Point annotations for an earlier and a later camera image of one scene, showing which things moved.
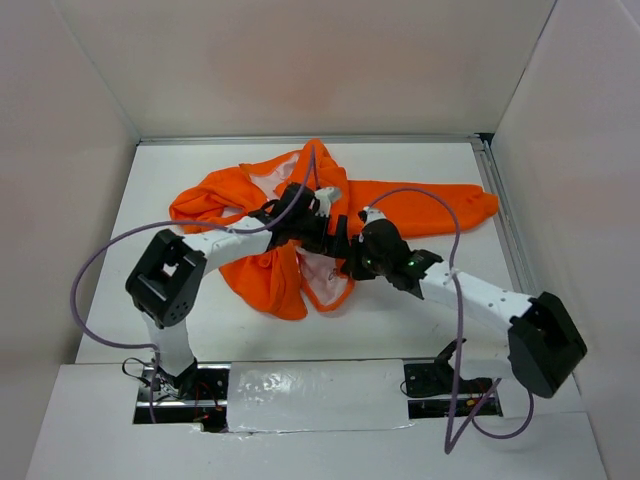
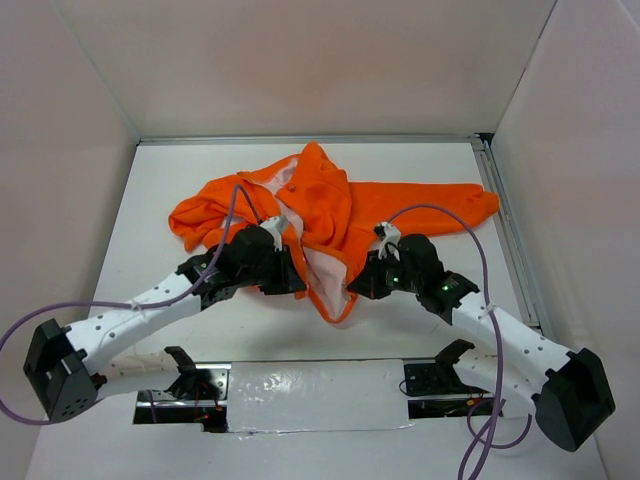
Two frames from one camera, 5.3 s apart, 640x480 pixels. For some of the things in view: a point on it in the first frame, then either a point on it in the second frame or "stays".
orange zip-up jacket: (321, 213) stays
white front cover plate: (311, 396) stays
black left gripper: (334, 245) → (289, 280)
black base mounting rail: (201, 394) stays
